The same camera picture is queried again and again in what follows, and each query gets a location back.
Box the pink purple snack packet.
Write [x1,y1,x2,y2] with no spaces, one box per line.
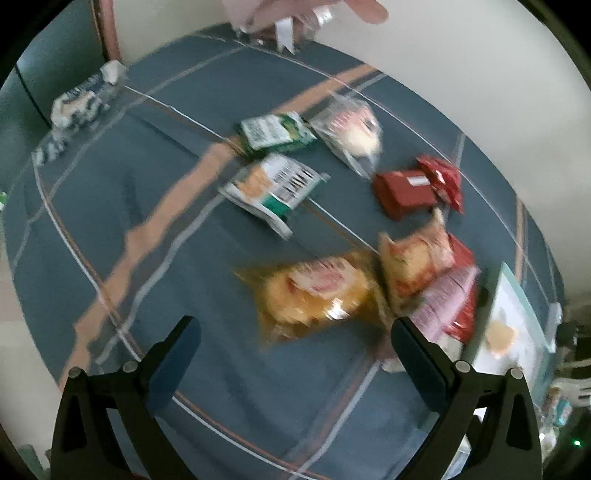
[406,266,480,361]

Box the yellow soft bread packet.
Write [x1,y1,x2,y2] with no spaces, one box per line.
[235,249,393,343]

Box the round peach pastry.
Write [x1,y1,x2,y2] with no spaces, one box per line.
[485,320,519,358]

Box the white tray green rim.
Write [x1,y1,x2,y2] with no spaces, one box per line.
[461,263,555,406]

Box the red gold flat packet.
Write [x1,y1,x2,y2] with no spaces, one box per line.
[445,234,478,344]

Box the black power adapter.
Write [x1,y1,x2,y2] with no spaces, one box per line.
[555,322,578,350]

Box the white power strip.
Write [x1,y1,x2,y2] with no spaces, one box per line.
[544,302,563,353]

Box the orange bread snack packet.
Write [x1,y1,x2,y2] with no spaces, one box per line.
[379,207,455,314]

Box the red crinkled snack packet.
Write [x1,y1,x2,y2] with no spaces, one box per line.
[417,155,464,214]

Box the dark red box snack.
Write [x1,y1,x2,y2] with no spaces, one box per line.
[373,170,438,221]

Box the green white cracker packet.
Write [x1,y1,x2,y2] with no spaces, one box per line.
[219,153,331,240]

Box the blue plaid tablecloth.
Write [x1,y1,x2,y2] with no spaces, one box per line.
[4,25,565,479]

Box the blue white tissue pack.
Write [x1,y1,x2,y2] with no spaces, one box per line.
[31,60,127,166]

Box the clear bun package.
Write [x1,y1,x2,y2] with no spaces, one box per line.
[310,94,383,179]

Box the dark green snack packet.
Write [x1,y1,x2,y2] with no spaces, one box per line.
[236,111,317,158]

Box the teal chair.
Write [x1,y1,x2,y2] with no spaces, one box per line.
[1,1,106,159]

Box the pink paper flower bouquet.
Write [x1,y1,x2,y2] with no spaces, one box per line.
[222,0,389,54]

